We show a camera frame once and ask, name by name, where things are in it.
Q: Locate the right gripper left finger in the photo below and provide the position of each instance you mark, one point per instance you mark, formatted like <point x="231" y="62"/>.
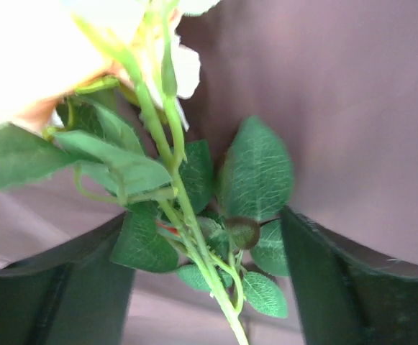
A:
<point x="70" y="294"/>

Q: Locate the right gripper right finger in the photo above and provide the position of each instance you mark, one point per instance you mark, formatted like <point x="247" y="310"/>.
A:
<point x="347" y="293"/>

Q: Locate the peach pink flower stem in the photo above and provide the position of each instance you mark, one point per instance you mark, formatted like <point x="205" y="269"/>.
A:
<point x="95" y="86"/>

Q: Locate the red wrapping paper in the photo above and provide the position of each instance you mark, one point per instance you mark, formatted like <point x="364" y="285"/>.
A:
<point x="338" y="82"/>

